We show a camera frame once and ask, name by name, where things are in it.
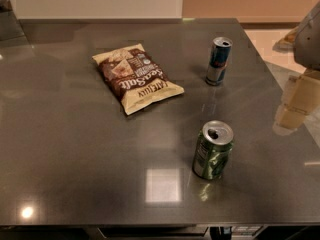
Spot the brown chip bag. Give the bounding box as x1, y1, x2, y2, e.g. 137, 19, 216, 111
93, 44, 184, 115

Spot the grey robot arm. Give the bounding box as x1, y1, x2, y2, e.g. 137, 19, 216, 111
273, 2, 320, 136

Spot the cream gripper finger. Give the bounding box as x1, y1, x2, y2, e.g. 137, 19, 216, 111
282, 69, 320, 114
272, 105, 306, 136

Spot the green soda can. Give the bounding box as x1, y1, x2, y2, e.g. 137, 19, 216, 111
192, 120, 234, 180

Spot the blue energy drink can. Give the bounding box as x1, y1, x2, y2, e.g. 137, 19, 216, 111
206, 37, 233, 86

